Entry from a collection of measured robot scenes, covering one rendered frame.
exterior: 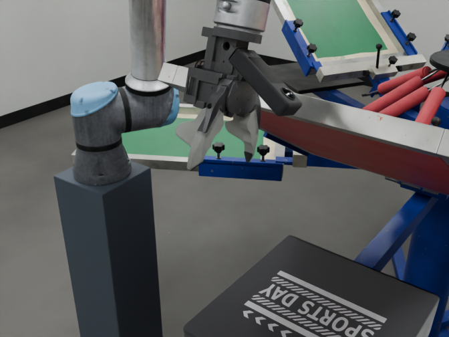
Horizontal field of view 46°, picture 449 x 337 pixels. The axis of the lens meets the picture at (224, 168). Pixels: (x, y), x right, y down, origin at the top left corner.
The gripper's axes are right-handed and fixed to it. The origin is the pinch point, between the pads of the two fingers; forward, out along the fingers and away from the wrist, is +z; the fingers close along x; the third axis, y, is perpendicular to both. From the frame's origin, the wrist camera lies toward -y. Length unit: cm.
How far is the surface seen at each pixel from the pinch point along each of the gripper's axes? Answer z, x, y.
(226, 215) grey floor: 91, -212, 133
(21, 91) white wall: 61, -221, 379
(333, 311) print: 40, -53, -4
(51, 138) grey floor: 90, -217, 325
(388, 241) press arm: 31, -92, -2
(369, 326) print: 40, -53, -13
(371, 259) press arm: 35, -82, -1
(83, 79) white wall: 47, -289, 379
